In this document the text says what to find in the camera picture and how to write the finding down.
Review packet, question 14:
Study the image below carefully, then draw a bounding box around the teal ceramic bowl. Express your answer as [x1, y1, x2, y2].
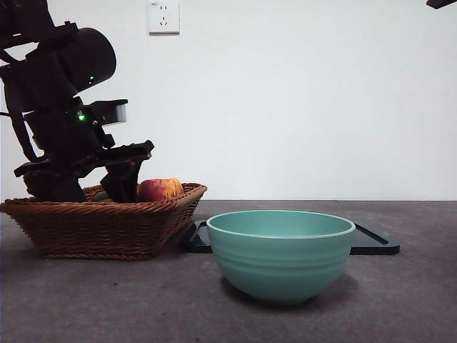
[206, 209, 356, 306]

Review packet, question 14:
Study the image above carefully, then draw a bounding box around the red yellow apple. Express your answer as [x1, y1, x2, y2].
[137, 178, 184, 203]

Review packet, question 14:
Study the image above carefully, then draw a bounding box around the brown wicker basket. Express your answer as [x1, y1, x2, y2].
[0, 182, 209, 261]

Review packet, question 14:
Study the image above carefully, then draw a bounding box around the black rectangular tray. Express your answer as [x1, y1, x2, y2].
[184, 220, 401, 256]

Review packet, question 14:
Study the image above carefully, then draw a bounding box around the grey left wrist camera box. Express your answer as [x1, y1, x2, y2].
[84, 99, 129, 127]

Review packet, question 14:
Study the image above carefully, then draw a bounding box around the white wall socket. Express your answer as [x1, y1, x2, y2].
[149, 1, 181, 36]

